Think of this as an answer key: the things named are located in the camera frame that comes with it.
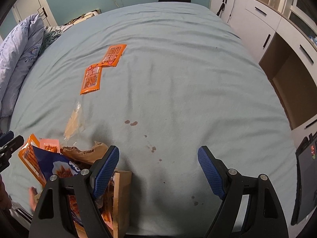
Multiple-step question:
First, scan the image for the person's left hand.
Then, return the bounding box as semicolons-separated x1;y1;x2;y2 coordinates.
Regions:
0;175;12;211

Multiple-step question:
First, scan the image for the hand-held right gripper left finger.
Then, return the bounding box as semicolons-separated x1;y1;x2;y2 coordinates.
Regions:
28;145;120;238

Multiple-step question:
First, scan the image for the dark striped cloth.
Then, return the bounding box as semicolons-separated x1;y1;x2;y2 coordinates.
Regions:
10;202;34;224

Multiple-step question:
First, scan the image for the black hanging strap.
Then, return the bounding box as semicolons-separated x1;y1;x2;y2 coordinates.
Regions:
217;0;228;18

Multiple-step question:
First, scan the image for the pink snack packet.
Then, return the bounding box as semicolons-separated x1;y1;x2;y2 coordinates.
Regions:
40;138;60;153

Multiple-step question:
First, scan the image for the clear packet of beige snack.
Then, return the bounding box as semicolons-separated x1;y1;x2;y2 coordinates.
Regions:
63;102;86;140

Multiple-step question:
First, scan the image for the beige patterned pillow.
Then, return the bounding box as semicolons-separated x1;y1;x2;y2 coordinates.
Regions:
62;8;102;26

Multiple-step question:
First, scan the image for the orange snack packet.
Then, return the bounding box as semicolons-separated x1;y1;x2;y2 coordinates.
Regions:
99;44;127;67
80;63;103;95
18;133;47;185

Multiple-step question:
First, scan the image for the teal patterned cloth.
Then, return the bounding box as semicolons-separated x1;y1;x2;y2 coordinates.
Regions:
41;26;68;52

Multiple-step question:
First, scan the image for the person's foot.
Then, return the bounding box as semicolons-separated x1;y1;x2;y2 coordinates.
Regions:
28;187;38;210

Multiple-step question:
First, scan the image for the purple floral quilt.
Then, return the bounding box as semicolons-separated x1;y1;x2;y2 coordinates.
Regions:
0;13;45;118

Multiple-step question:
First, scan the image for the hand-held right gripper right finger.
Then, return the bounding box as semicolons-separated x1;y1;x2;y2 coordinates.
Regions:
197;145;289;238

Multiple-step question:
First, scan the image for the black electronic device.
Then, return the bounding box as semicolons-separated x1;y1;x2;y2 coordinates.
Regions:
291;132;317;225

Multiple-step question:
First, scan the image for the torn cardboard box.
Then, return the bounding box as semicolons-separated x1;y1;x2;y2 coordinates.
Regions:
61;141;133;238

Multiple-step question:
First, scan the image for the blue snack packet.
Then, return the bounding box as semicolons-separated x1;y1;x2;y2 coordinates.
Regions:
32;145;86;225

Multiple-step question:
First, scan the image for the white cabinet with drawers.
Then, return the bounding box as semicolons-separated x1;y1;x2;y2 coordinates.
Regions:
209;0;317;129

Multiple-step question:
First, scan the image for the white door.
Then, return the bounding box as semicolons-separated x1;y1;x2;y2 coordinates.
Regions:
12;0;58;28

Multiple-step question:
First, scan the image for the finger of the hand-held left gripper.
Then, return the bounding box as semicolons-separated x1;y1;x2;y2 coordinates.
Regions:
0;135;25;159
0;131;15;146

